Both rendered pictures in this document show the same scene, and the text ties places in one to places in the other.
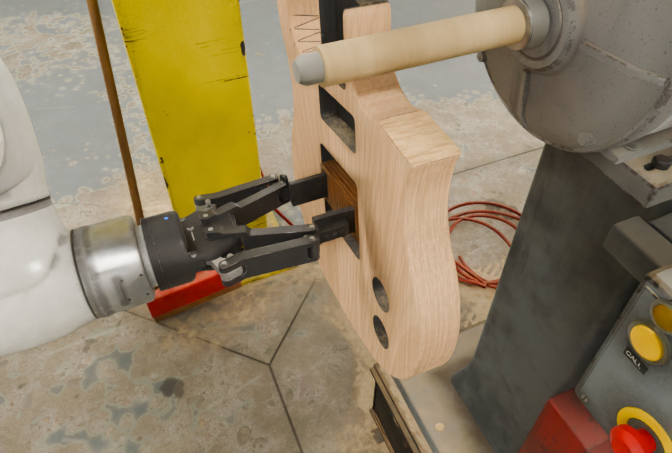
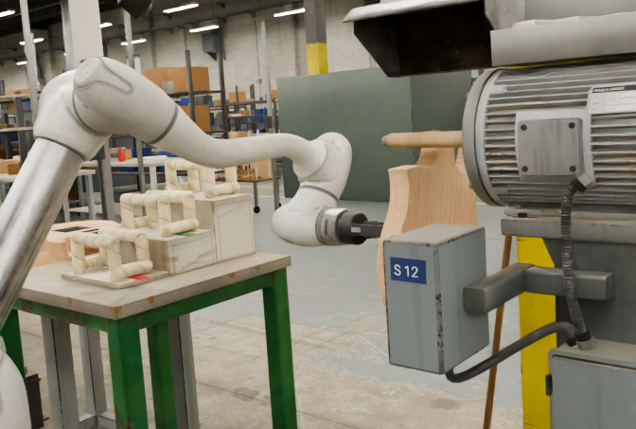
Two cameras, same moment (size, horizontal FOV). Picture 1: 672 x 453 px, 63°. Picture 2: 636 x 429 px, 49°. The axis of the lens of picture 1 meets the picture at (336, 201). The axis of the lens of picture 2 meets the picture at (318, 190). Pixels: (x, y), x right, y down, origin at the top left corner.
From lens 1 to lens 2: 130 cm
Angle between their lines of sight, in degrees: 66
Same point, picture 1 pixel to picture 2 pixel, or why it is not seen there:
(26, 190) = (326, 185)
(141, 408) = not seen: outside the picture
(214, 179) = not seen: hidden behind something
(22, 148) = (330, 169)
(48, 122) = not seen: hidden behind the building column
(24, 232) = (315, 195)
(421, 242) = (393, 212)
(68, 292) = (312, 218)
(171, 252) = (346, 219)
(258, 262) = (364, 228)
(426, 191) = (398, 187)
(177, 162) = (533, 352)
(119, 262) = (330, 215)
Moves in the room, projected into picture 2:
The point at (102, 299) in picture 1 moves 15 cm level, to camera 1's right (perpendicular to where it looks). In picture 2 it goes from (319, 226) to (352, 234)
